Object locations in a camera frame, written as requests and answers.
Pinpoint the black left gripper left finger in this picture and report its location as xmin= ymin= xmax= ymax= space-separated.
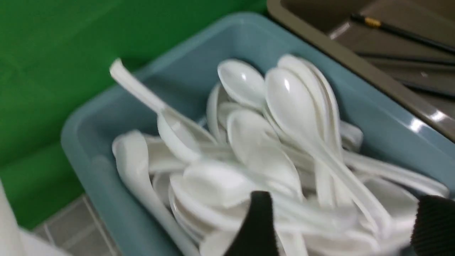
xmin=224 ymin=191 xmax=279 ymax=256

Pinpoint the upright white spoon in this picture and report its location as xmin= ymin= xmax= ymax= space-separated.
xmin=109 ymin=58 xmax=223 ymax=162

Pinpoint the black chopstick gold band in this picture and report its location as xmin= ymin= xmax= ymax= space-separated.
xmin=350 ymin=13 xmax=455 ymax=55

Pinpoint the brown plastic bin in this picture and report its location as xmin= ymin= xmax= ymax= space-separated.
xmin=267 ymin=0 xmax=455 ymax=141

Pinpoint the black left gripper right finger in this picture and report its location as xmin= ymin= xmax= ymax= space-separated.
xmin=411 ymin=196 xmax=455 ymax=256

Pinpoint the teal plastic bin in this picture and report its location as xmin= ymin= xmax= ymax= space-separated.
xmin=61 ymin=12 xmax=455 ymax=256

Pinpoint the white spoon top right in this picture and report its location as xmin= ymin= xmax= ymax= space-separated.
xmin=265 ymin=68 xmax=392 ymax=238

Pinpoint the white spoon left side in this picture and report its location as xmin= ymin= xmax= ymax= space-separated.
xmin=112 ymin=130 xmax=200 ymax=256

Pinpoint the large white plastic bin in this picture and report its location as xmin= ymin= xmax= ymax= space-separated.
xmin=0 ymin=184 xmax=70 ymax=256

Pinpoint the grey checked tablecloth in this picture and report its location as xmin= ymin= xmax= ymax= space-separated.
xmin=32 ymin=194 xmax=122 ymax=256

